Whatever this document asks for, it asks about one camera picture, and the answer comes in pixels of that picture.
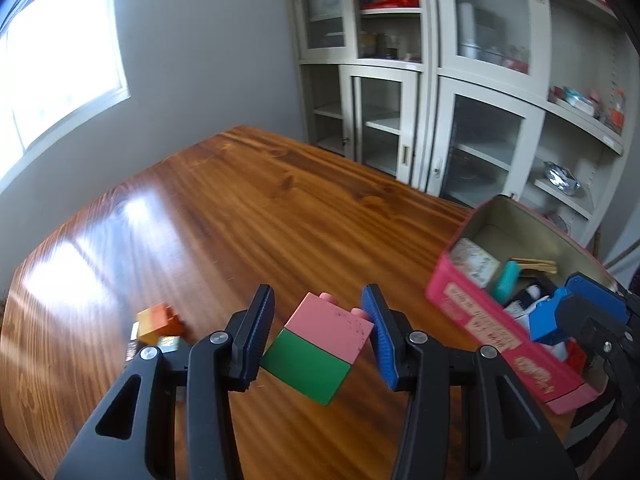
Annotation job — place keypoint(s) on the small pale printed carton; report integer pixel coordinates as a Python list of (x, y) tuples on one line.
[(475, 262)]

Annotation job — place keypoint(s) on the silver foil bag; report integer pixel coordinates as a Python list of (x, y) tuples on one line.
[(562, 180)]

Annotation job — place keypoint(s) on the window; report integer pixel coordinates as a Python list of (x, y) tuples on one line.
[(60, 60)]

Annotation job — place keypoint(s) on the white tall canister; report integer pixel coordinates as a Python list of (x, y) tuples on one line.
[(467, 30)]

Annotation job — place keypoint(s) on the glass jars in cabinet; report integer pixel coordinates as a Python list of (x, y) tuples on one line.
[(380, 45)]

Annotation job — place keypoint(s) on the pink tin box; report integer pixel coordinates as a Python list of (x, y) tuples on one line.
[(480, 320)]

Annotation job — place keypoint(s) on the wooden desktop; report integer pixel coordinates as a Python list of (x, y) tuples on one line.
[(250, 200)]

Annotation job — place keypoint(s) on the pink green building block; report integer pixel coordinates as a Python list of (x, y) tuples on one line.
[(320, 345)]

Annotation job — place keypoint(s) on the orange yellow building block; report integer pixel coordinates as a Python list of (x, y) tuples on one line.
[(160, 325)]

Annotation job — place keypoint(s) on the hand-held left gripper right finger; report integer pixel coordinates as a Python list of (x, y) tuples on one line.
[(380, 335)]

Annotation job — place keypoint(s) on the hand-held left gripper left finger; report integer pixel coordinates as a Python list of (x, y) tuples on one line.
[(255, 335)]

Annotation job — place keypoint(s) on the gold black lipstick box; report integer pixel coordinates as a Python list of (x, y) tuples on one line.
[(535, 265)]

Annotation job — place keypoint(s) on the small teal white box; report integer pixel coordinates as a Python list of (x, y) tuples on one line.
[(169, 344)]

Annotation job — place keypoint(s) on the red building block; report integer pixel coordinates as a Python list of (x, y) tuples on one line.
[(576, 360)]

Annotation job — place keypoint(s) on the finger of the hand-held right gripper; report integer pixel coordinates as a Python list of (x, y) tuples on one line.
[(595, 292), (580, 317)]

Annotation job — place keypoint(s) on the colourful small packets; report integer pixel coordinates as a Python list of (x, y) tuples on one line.
[(585, 102)]

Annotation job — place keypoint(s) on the teal floss container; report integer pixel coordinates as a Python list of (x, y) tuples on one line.
[(506, 282)]

